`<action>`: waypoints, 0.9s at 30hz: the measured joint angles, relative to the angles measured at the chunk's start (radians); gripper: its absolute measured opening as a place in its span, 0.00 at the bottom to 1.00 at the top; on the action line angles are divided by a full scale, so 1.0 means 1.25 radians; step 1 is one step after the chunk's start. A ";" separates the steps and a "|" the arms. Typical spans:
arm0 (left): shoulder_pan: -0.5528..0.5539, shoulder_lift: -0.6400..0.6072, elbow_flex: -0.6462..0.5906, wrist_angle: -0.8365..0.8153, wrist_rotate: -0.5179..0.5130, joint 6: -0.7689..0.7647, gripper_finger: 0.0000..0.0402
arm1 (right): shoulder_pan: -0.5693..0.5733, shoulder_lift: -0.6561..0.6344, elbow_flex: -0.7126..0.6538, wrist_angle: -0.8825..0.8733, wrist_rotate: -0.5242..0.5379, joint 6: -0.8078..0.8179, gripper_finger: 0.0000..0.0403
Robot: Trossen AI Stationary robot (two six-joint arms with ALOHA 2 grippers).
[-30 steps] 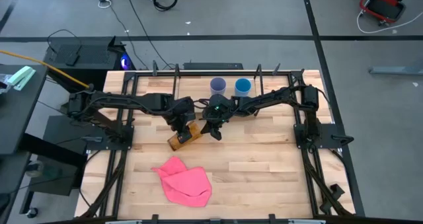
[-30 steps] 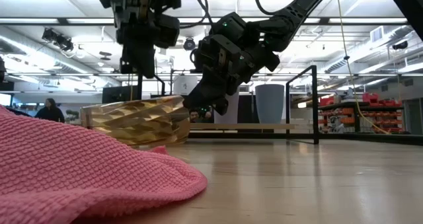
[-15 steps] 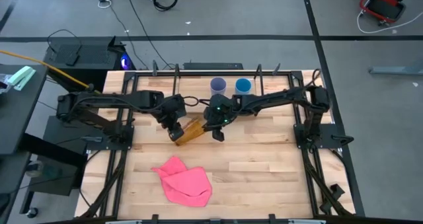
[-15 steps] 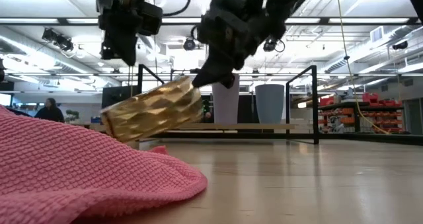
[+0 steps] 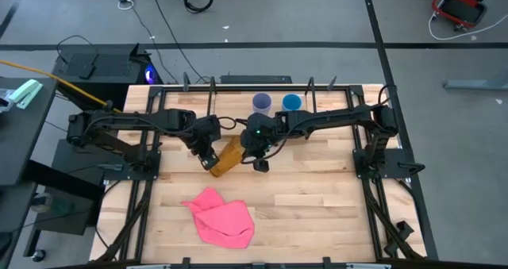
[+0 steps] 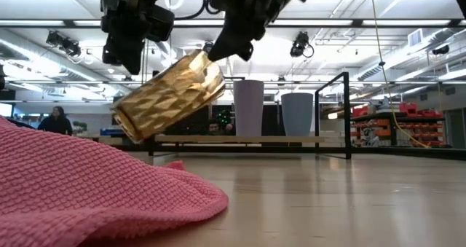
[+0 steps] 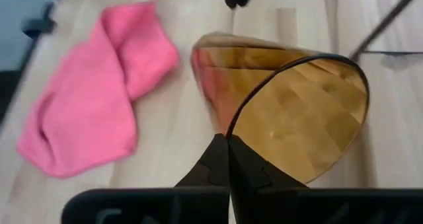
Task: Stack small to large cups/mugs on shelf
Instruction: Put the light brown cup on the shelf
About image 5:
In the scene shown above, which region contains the black equipment cart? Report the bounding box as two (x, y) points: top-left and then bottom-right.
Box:
(22, 136), (107, 259)

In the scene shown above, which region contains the black metal table frame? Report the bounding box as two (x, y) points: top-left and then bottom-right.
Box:
(94, 72), (428, 264)

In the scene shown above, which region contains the coiled black cable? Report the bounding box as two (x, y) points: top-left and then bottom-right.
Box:
(183, 0), (214, 14)

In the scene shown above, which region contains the yellow cable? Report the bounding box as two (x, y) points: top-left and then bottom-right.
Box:
(0, 58), (124, 115)

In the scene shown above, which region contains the mint green stapler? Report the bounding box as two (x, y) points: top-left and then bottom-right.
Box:
(9, 79), (44, 110)

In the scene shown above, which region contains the lavender plastic cup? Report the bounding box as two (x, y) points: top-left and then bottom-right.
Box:
(252, 92), (273, 116)

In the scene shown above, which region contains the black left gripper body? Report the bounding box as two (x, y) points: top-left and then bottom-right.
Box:
(185, 115), (223, 158)

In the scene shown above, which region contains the red framed black case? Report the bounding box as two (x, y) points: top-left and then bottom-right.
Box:
(431, 0), (489, 29)

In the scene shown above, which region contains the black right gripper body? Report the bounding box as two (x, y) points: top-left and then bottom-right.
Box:
(239, 111), (287, 162)

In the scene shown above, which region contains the amber faceted plastic cup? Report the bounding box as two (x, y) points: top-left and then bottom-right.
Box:
(209, 136), (247, 179)

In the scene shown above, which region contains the pink knitted cloth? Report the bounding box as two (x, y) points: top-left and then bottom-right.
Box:
(181, 187), (256, 249)

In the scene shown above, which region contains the black power strip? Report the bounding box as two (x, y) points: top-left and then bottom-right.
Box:
(219, 75), (294, 85)

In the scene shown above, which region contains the blue plastic cup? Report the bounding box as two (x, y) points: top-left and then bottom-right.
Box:
(281, 93), (303, 112)

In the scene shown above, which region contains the long black floor cable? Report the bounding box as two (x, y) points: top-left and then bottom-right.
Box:
(147, 0), (210, 84)

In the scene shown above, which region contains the black desk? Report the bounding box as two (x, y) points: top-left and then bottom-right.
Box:
(0, 77), (60, 186)

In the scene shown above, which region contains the small black box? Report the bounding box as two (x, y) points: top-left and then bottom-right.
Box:
(77, 53), (99, 80)

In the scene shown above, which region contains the black computer tower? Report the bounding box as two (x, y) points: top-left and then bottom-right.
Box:
(52, 42), (154, 102)

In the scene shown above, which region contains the grey tape roll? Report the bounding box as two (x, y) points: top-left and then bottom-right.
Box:
(30, 192), (53, 214)

